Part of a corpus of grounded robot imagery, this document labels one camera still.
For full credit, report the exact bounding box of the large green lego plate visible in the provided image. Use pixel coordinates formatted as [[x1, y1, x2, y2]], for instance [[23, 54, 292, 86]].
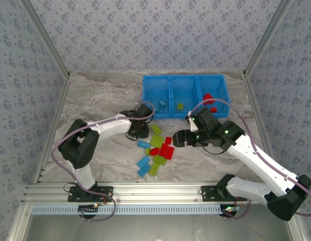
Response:
[[149, 135, 165, 148]]

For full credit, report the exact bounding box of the large red lego plate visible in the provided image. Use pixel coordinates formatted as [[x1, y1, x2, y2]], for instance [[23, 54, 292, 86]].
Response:
[[159, 143, 175, 161]]

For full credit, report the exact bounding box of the blue lego plate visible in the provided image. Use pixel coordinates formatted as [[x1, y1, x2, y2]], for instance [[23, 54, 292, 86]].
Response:
[[136, 155, 151, 168], [137, 164, 151, 178]]

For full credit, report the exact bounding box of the chunky red lego brick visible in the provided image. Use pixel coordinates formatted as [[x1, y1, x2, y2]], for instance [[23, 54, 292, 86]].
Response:
[[202, 93, 216, 105]]

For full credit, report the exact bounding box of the blue three-compartment bin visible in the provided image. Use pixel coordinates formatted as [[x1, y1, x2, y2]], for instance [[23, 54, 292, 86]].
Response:
[[141, 74, 231, 119]]

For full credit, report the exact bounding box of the small circuit board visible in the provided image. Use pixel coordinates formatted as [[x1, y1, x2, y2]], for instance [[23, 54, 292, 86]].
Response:
[[222, 204, 240, 218], [78, 204, 99, 216]]

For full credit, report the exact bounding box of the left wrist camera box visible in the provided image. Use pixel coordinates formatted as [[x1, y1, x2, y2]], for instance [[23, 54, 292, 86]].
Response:
[[135, 104, 153, 118]]

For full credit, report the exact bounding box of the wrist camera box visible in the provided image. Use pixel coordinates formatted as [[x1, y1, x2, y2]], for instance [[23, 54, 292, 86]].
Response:
[[186, 107, 218, 133], [135, 104, 153, 118]]

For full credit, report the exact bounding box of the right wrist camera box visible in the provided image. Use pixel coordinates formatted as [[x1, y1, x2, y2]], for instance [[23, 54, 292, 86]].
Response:
[[186, 107, 218, 133]]

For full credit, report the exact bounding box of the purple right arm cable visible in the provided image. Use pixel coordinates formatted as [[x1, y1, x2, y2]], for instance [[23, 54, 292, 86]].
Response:
[[187, 99, 311, 220]]

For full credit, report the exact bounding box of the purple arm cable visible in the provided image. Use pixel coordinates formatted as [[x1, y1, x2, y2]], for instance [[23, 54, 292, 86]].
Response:
[[187, 99, 311, 220], [51, 101, 156, 223]]

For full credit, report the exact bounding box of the aluminium table side rail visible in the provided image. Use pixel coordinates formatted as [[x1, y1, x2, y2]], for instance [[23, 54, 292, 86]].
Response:
[[243, 75, 275, 158], [32, 75, 72, 185]]

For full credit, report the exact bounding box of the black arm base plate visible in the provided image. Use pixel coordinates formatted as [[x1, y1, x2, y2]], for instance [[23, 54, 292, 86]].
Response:
[[200, 185, 246, 202], [67, 185, 115, 203]]

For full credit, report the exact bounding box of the aluminium mounting rail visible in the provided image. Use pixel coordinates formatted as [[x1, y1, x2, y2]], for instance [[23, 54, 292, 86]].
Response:
[[22, 182, 249, 204]]

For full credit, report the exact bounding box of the slotted pale cable duct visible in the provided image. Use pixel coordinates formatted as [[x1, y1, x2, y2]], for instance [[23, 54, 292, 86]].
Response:
[[31, 203, 224, 215]]

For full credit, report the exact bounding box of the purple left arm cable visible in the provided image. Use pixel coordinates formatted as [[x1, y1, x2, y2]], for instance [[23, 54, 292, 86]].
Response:
[[51, 101, 156, 223]]

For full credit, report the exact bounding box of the aluminium frame post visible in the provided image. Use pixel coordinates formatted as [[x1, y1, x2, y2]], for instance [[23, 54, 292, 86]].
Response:
[[18, 0, 72, 79], [287, 218, 308, 241], [6, 203, 33, 241], [242, 0, 295, 78]]

